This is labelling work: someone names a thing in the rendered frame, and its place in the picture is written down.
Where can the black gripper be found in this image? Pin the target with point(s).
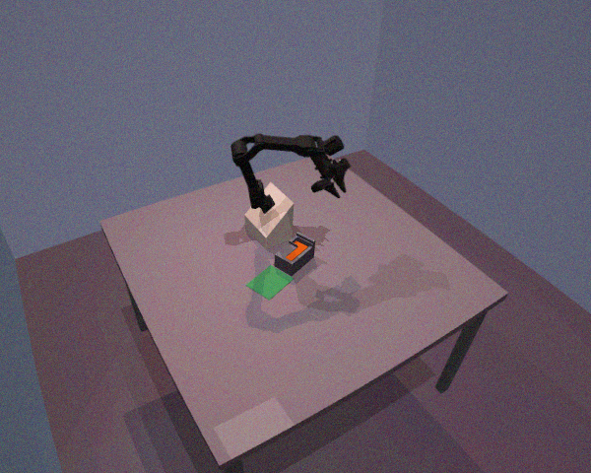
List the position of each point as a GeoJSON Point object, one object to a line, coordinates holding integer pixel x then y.
{"type": "Point", "coordinates": [326, 182]}

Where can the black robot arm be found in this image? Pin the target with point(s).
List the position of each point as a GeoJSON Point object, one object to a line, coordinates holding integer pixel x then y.
{"type": "Point", "coordinates": [302, 145]}

